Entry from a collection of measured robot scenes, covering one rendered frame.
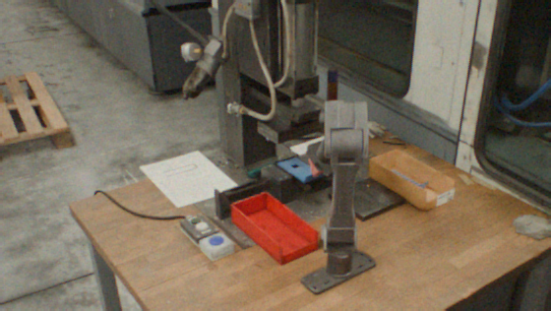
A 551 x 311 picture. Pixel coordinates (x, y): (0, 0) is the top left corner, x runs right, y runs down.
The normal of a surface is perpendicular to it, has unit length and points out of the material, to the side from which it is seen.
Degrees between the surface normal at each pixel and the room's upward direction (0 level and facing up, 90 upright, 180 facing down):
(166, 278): 0
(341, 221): 100
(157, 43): 90
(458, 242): 0
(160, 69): 90
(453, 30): 90
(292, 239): 0
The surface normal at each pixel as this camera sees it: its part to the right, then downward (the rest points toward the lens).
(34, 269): 0.02, -0.85
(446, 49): -0.83, 0.28
